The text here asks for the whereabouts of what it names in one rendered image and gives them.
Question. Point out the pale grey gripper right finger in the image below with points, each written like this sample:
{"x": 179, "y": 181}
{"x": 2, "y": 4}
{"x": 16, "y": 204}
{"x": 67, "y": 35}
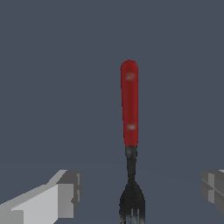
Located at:
{"x": 215, "y": 186}

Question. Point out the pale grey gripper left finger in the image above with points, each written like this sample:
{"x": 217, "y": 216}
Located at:
{"x": 46, "y": 198}

